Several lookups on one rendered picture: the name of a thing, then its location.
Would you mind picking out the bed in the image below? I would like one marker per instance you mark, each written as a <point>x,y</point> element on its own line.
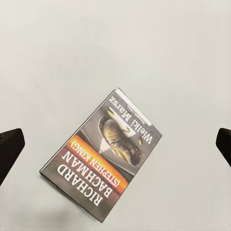
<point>60,59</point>

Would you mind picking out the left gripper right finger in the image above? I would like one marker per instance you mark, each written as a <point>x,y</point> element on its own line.
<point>223,143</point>

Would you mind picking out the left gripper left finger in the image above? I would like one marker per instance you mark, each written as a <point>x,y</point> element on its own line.
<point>11,144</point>

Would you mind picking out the hardback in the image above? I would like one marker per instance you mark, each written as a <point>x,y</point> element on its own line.
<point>98,162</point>

